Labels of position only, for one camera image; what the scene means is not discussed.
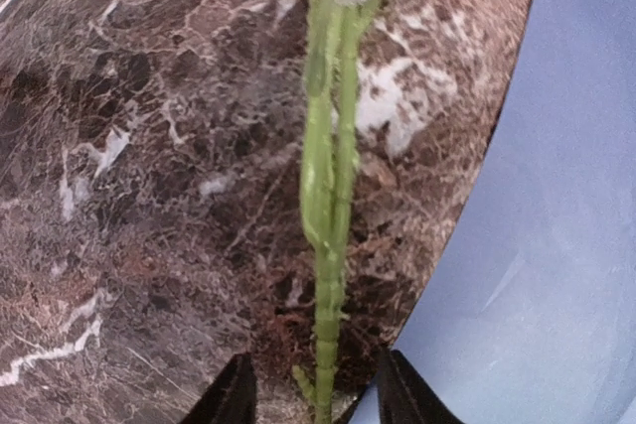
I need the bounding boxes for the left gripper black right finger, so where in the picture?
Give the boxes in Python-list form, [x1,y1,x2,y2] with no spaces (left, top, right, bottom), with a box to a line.
[377,349,463,424]

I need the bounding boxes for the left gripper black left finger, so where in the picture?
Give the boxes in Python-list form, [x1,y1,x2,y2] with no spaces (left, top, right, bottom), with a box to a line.
[181,353,257,424]

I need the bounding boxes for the blue wrapping paper sheet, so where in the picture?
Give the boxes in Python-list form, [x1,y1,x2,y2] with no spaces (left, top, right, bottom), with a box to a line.
[357,0,635,423]

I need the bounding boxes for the pink and blue fake flower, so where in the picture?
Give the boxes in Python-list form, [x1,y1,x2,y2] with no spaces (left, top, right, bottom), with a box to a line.
[292,0,383,423]

